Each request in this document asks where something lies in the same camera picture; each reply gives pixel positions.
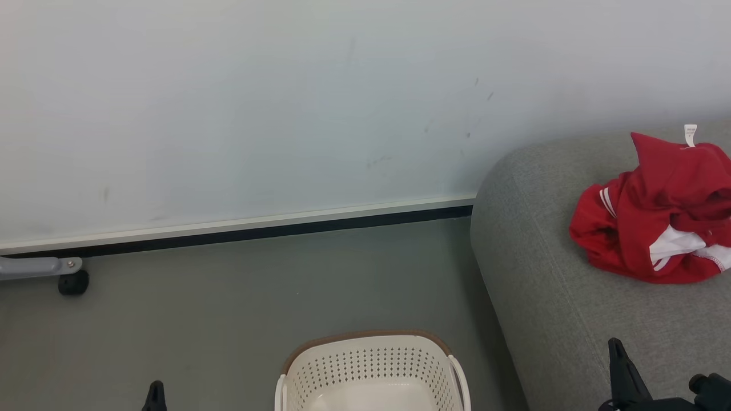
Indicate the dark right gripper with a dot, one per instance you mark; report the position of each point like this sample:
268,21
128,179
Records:
645,406

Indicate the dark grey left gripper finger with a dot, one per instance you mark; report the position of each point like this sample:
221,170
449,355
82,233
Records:
155,399

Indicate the red and white garment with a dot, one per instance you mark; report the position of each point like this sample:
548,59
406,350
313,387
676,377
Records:
662,200

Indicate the grey fabric sofa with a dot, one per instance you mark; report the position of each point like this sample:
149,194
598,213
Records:
548,297

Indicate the black caster wheel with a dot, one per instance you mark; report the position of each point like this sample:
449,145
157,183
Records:
73,283

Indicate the grey metal stand leg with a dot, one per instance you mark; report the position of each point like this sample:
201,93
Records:
34,267

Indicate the white and black baseboard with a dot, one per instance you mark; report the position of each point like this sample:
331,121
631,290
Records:
240,228

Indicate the white perforated laundry basket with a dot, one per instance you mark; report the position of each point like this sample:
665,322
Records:
371,371

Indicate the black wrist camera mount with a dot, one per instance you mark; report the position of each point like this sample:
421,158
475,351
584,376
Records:
711,391

